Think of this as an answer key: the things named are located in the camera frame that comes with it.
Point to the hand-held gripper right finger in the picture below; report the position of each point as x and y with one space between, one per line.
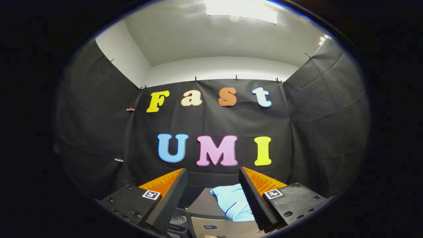
254 201

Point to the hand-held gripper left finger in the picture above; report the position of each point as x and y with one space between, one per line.
172 201

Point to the grey washing machine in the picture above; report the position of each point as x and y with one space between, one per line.
177 220

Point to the dark transparent washing machine lid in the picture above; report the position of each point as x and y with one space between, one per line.
194 196

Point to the light blue shirt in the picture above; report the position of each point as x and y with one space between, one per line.
231 201

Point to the row of black clips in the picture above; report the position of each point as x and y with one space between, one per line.
195 79

